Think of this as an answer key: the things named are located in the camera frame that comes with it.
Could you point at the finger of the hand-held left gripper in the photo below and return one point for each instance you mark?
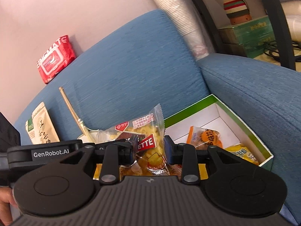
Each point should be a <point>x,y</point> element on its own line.
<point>103,143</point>

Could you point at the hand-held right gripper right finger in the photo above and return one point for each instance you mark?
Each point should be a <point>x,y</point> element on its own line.
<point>167,149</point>

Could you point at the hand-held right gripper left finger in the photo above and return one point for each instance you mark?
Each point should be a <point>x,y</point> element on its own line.
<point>135,146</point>

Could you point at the clear macaroni snack packet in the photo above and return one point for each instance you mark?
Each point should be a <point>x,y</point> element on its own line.
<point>148,131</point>

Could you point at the clear packet with orange label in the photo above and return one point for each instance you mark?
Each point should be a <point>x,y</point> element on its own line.
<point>204,137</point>

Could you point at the yellow snack packet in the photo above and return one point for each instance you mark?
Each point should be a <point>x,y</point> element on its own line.
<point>242,154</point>

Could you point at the green cardboard box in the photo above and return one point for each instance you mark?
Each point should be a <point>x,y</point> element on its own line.
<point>247,134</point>

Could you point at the person's left hand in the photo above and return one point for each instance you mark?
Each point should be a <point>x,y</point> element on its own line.
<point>4,200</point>

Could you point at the large kraft grain pouch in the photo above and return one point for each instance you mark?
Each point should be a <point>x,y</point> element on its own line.
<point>41,127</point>

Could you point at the blue fabric sofa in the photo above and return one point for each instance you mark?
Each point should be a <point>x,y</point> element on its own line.
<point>141,63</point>

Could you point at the red wet wipes pack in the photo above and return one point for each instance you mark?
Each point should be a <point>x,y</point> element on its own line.
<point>56,60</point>

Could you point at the white plastic wrapped roll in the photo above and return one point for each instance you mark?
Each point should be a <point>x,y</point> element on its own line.
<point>174,11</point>

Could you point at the light blue checked blanket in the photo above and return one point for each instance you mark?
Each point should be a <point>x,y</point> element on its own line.
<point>290,217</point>

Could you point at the black metal shelf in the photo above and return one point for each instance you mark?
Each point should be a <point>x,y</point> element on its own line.
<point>200,11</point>

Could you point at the green box on shelf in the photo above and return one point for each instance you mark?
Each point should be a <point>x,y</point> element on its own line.
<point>254,35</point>

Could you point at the striped vase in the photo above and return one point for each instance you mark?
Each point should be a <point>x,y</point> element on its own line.
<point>236,7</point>

